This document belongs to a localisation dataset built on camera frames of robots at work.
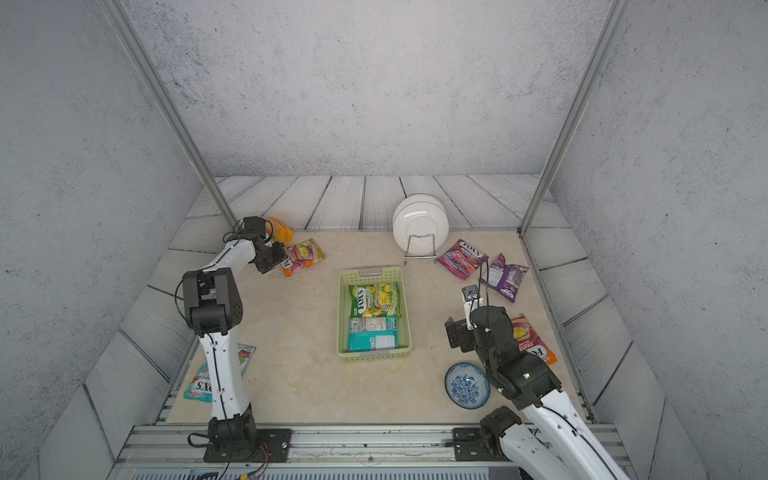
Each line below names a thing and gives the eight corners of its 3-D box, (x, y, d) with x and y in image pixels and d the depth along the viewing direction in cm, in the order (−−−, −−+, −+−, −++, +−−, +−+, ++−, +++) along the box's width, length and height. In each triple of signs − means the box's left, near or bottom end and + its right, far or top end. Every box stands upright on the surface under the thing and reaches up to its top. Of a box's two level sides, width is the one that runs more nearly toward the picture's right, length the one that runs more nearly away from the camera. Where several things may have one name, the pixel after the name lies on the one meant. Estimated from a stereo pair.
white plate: (393, 260, 114) (392, 224, 100) (393, 231, 124) (392, 194, 110) (443, 260, 113) (450, 224, 100) (439, 230, 124) (445, 194, 110)
